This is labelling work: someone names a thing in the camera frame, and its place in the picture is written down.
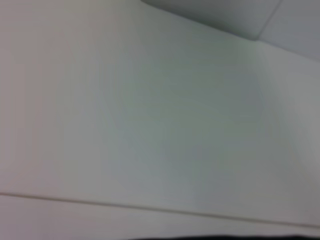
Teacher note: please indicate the black shirt with FREE print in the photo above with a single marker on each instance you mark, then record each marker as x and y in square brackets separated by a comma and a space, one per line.
[225, 238]

